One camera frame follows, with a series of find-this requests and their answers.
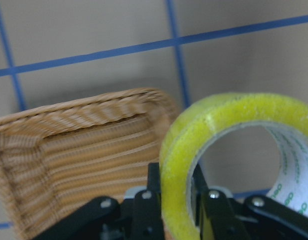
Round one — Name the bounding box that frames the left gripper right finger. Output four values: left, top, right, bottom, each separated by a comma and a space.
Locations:
192, 165, 246, 240

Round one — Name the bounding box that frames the brown wicker basket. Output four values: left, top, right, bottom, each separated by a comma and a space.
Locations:
0, 88, 179, 240

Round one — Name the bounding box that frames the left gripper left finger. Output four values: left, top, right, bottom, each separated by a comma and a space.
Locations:
132, 163, 165, 240

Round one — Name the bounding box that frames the yellow tape roll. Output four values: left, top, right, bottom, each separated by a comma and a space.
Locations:
160, 92, 308, 240

